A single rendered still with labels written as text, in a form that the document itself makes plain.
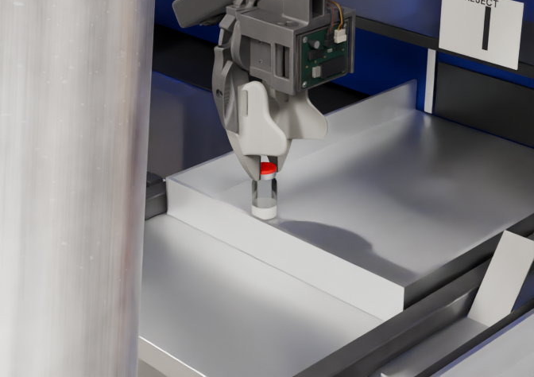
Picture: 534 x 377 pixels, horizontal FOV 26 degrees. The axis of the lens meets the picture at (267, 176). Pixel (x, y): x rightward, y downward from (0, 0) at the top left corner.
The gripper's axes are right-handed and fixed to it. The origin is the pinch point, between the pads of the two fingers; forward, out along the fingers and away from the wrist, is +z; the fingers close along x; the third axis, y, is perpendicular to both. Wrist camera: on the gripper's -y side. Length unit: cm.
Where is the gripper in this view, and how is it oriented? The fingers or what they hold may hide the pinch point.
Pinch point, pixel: (260, 157)
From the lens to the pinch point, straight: 97.9
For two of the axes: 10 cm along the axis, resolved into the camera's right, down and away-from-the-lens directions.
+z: 0.1, 9.0, 4.3
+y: 7.1, 3.0, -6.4
